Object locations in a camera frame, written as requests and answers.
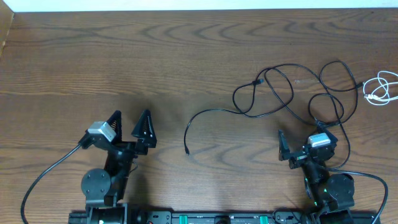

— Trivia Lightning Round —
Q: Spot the white usb cable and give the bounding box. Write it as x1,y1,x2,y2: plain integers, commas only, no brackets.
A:
363,70,398,106

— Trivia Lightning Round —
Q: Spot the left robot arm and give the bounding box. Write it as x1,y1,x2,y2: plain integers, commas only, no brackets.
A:
68,110,157,223

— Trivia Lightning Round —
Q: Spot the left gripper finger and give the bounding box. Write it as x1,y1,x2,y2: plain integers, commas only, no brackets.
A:
107,110,122,142
131,110,157,148

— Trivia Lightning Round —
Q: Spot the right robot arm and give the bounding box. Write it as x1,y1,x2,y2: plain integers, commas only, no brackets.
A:
278,122,354,223

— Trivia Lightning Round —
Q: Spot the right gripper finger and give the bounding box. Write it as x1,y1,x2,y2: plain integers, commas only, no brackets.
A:
278,129,290,161
316,121,338,142

